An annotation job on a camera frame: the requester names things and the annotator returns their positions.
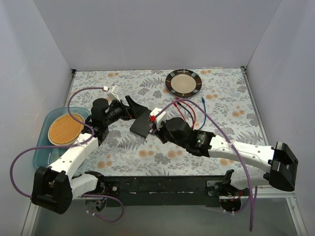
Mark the black network switch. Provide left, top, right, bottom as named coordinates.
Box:
left=129, top=110, right=151, bottom=138

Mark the red ethernet cable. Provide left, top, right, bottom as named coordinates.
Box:
left=172, top=102, right=185, bottom=121
left=173, top=98, right=196, bottom=128

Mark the black ethernet cable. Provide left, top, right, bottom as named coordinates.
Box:
left=178, top=103, right=195, bottom=123

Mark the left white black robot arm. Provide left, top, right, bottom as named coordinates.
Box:
left=31, top=96, right=150, bottom=214

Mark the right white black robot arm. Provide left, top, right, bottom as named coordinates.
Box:
left=150, top=116, right=298, bottom=196

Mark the dark rimmed beige plate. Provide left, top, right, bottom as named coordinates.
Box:
left=165, top=69, right=202, bottom=97

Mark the orange woven round plate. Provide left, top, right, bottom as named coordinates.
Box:
left=48, top=114, right=84, bottom=146

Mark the floral tablecloth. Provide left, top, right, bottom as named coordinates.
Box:
left=70, top=68, right=266, bottom=176

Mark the teal plastic tray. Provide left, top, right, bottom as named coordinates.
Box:
left=32, top=107, right=91, bottom=172

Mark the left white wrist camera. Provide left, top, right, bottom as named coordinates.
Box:
left=107, top=85, right=121, bottom=102

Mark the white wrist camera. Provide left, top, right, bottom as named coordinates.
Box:
left=149, top=107, right=167, bottom=130
left=107, top=85, right=121, bottom=102

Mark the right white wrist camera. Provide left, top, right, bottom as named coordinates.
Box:
left=149, top=107, right=167, bottom=130

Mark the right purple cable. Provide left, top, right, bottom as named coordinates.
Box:
left=157, top=99, right=258, bottom=232

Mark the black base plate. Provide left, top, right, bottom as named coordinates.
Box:
left=76, top=175, right=255, bottom=207

